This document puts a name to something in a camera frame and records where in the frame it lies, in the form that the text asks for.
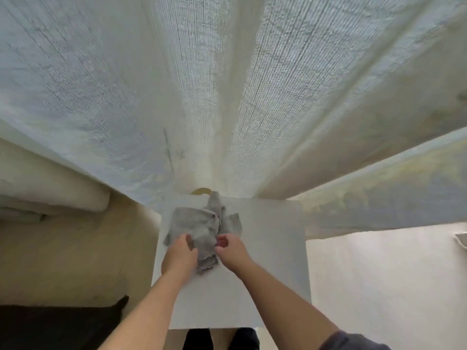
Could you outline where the person's black trouser leg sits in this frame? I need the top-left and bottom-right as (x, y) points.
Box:
(227, 327), (261, 350)
(181, 328), (215, 350)

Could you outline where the black floor mat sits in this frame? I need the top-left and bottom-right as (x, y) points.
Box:
(0, 294), (131, 350)

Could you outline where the white linen curtain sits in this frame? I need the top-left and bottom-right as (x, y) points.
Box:
(0, 0), (467, 243)

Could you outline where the person's right forearm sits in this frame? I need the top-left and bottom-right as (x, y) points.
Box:
(237, 260), (344, 350)

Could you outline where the person's left forearm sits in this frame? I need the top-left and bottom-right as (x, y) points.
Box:
(98, 269), (192, 350)

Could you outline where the person's right hand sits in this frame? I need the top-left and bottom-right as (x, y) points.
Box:
(215, 232), (255, 279)

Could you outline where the person's left hand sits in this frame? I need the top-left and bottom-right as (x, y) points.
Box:
(160, 233), (200, 283)

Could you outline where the white table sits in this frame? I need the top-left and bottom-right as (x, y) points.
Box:
(150, 193), (313, 331)

